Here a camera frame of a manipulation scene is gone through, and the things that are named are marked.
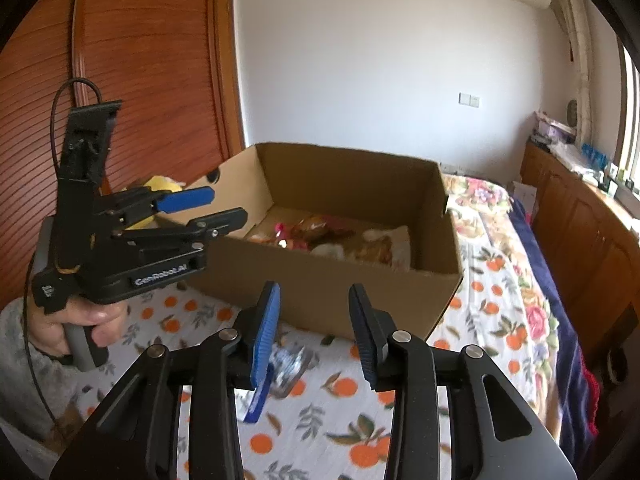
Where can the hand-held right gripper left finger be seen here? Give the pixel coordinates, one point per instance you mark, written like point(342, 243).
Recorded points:
point(262, 340)

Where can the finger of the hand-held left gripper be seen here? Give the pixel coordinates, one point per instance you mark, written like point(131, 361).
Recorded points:
point(185, 199)
point(220, 220)

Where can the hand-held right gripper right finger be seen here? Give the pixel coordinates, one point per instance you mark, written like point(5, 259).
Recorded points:
point(361, 330)

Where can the white blue snack packet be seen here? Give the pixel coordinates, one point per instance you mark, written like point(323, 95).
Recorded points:
point(287, 367)

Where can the brown cardboard box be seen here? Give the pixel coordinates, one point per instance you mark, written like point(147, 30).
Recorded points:
point(340, 285)

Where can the chicken foot snack packet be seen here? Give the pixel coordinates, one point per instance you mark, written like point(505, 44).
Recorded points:
point(387, 247)

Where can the person's left forearm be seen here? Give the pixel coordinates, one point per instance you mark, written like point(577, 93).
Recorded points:
point(25, 375)

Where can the person's left hand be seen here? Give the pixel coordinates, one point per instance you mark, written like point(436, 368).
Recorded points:
point(55, 327)

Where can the yellow plush toy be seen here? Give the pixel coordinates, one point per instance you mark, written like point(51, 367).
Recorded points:
point(167, 185)

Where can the orange fruit print bedsheet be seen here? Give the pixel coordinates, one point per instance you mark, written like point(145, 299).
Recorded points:
point(325, 425)

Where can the wooden louvred wardrobe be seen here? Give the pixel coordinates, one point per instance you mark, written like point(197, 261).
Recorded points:
point(150, 60)

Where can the floral blanket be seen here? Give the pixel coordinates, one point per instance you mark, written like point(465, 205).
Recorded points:
point(530, 310)

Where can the white paper bag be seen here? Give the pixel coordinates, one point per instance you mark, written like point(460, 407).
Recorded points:
point(524, 197)

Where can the navy blue blanket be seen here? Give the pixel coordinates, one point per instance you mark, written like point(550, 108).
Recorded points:
point(570, 360)

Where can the wooden low cabinet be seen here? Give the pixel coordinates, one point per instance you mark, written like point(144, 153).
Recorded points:
point(585, 250)

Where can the red cloth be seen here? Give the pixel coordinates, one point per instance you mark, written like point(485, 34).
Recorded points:
point(592, 400)

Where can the dark shoe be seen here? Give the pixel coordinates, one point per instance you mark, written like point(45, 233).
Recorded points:
point(615, 365)

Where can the assorted boxes and bottles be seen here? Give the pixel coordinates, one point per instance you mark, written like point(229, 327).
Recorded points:
point(575, 152)

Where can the window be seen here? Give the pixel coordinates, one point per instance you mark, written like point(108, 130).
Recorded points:
point(631, 125)

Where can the white wrapped pipe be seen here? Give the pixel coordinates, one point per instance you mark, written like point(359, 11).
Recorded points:
point(577, 60)

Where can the white wall switch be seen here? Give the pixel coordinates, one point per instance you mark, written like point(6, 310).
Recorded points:
point(469, 99)

